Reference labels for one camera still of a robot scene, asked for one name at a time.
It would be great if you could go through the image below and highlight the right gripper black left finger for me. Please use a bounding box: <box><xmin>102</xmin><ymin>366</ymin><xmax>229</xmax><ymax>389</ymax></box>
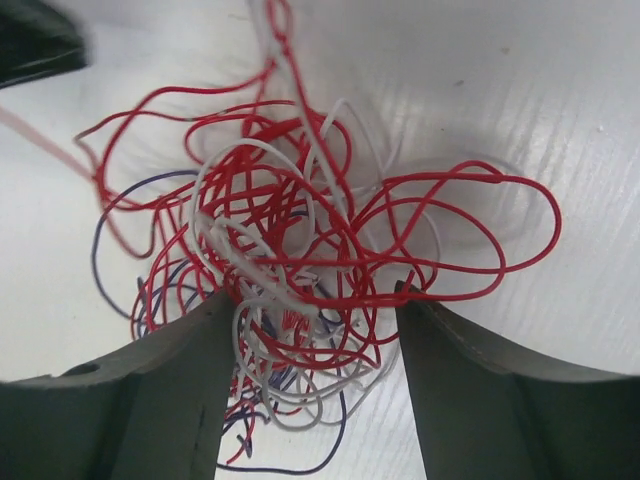
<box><xmin>1</xmin><ymin>292</ymin><xmax>235</xmax><ymax>479</ymax></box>

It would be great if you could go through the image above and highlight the red wire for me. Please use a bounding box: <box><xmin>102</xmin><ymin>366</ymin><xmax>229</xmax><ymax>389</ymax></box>
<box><xmin>0</xmin><ymin>0</ymin><xmax>564</xmax><ymax>466</ymax></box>

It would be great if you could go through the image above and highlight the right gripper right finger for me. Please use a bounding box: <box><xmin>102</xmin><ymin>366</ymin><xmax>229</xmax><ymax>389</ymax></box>
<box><xmin>396</xmin><ymin>299</ymin><xmax>639</xmax><ymax>480</ymax></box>

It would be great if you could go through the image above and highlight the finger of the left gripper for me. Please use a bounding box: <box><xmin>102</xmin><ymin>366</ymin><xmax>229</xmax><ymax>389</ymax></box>
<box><xmin>0</xmin><ymin>0</ymin><xmax>89</xmax><ymax>88</ymax></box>

